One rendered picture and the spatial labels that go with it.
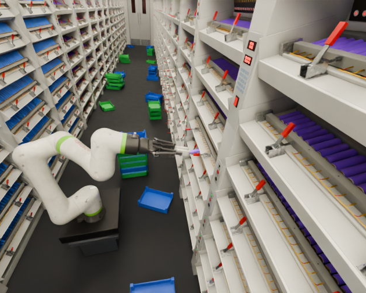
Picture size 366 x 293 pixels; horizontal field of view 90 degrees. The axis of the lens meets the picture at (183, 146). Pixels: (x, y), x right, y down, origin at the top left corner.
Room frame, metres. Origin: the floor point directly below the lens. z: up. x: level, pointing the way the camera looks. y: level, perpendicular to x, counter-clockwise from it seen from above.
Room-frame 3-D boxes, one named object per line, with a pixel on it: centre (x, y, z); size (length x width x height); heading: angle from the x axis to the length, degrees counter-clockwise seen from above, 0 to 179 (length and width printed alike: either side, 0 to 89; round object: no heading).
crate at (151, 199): (1.14, 0.22, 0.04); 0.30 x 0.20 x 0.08; 79
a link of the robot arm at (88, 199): (0.73, 0.60, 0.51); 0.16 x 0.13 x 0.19; 144
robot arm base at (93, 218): (0.72, 0.65, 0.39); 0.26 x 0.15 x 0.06; 105
